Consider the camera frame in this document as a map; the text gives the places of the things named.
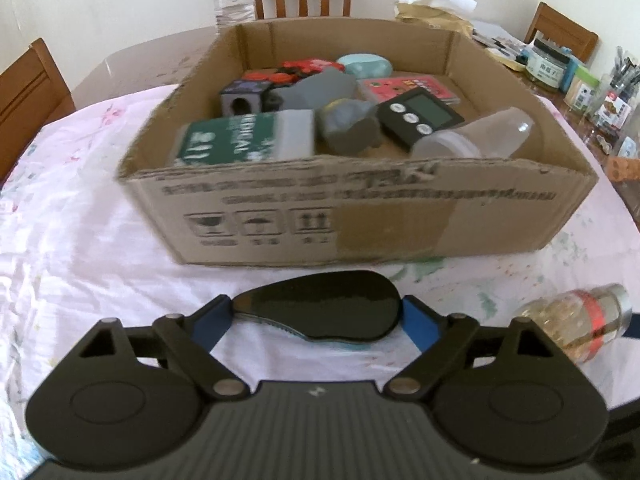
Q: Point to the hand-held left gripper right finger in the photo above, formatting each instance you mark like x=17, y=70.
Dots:
x=420, y=322

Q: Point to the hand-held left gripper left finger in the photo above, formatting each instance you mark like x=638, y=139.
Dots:
x=210, y=322

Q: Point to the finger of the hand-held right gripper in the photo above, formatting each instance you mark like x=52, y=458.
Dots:
x=635, y=325

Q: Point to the gold bead bottle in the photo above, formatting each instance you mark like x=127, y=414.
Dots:
x=555, y=322

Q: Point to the brown cardboard box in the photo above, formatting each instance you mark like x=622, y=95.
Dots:
x=350, y=210

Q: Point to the green label cotton swab box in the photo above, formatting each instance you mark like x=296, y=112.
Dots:
x=235, y=140

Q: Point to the translucent plastic bottle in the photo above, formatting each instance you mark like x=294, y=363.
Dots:
x=485, y=132

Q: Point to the grey shark plush toy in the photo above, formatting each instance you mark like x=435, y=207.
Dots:
x=345, y=125

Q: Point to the black digital timer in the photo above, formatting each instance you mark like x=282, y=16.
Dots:
x=420, y=110

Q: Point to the black cube pencil sharpener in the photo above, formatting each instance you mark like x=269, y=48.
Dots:
x=242, y=97

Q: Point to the light blue oval case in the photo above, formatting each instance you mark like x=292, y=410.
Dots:
x=365, y=63

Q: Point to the floral pink tablecloth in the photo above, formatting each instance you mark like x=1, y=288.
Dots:
x=75, y=240

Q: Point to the pink card pack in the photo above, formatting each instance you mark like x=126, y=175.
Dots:
x=400, y=87

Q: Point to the clear jar of utensils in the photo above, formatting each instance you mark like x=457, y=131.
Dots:
x=622, y=85

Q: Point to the green lid container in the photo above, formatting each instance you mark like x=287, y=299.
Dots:
x=582, y=90

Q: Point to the teal box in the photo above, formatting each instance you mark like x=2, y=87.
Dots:
x=575, y=72

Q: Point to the red toy car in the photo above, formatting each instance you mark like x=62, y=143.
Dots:
x=310, y=67

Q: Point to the dark lid glass jar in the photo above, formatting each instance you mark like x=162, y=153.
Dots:
x=547, y=65

